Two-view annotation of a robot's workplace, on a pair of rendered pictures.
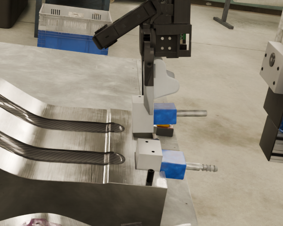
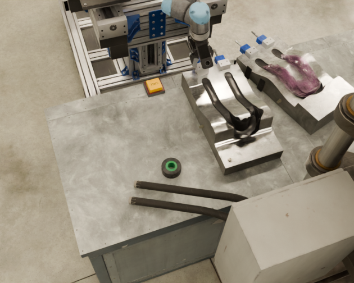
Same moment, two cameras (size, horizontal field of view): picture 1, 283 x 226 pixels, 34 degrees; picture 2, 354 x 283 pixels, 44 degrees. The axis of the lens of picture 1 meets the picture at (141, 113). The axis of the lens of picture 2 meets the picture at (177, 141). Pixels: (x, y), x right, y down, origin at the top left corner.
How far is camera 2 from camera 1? 2.05 m
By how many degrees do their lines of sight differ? 79
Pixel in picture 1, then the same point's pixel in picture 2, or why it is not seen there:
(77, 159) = (232, 85)
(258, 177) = not seen: outside the picture
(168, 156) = (221, 59)
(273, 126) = (121, 45)
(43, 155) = (236, 95)
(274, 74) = (122, 30)
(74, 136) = (219, 90)
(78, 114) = (200, 95)
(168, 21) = not seen: hidden behind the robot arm
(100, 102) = (140, 115)
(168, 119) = not seen: hidden behind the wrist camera
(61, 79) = (118, 144)
